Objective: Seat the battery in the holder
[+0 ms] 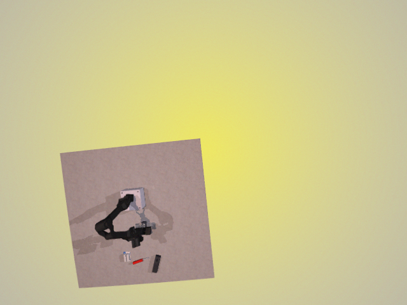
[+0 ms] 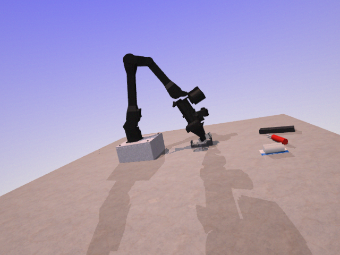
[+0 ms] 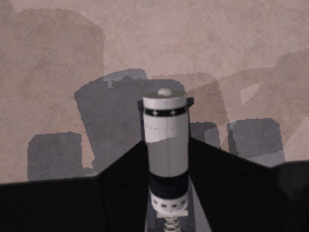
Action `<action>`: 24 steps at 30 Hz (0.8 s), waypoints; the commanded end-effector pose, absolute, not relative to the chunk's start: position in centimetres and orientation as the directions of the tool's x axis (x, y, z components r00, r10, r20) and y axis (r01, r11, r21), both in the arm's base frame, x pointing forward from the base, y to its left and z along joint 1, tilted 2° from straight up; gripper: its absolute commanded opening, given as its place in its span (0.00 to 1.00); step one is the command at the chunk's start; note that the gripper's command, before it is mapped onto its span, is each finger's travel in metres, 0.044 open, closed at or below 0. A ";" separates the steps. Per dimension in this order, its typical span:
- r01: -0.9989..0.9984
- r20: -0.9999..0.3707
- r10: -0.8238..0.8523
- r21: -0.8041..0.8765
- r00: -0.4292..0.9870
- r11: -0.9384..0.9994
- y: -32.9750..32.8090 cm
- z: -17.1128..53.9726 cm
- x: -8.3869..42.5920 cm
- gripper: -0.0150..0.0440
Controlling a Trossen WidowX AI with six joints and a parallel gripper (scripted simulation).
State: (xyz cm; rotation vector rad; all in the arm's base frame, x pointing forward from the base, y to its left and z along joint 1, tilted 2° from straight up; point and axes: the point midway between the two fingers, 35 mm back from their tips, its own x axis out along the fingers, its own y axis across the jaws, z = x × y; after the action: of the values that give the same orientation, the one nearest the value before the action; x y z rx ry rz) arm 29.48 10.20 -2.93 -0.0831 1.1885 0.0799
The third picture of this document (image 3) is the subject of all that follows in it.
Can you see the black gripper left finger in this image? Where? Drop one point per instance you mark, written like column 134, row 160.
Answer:
column 113, row 201

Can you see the white and black battery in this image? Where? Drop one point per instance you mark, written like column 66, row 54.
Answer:
column 166, row 134

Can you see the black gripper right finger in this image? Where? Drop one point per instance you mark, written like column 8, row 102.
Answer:
column 239, row 195

